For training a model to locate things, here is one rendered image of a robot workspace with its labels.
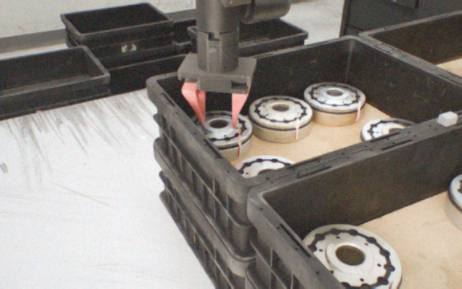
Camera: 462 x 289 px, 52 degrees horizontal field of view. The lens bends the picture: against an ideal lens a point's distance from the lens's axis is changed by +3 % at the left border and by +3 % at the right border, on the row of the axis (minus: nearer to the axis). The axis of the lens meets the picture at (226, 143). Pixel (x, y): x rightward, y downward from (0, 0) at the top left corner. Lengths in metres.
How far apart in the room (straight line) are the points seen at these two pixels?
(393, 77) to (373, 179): 0.29
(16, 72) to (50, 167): 0.88
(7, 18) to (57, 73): 1.74
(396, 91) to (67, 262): 0.58
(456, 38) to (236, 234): 0.70
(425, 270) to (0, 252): 0.59
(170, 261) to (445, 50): 0.70
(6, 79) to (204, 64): 1.24
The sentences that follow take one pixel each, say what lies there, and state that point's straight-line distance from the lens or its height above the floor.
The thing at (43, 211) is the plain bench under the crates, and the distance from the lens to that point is 0.85.
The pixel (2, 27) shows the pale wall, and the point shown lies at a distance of 3.55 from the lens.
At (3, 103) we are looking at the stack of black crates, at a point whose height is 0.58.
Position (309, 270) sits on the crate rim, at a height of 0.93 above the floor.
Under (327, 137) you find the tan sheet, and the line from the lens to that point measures 0.76.
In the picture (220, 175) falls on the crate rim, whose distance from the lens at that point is 0.51.
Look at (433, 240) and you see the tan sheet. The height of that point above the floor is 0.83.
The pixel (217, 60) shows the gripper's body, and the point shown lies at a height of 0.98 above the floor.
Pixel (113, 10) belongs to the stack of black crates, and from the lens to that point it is 2.24.
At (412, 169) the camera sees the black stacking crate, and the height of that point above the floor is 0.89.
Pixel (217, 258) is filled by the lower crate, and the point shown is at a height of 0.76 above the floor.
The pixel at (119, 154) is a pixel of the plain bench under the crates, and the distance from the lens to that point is 0.96.
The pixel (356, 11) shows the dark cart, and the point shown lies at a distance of 2.40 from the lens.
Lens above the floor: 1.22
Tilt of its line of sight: 33 degrees down
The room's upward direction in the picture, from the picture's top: straight up
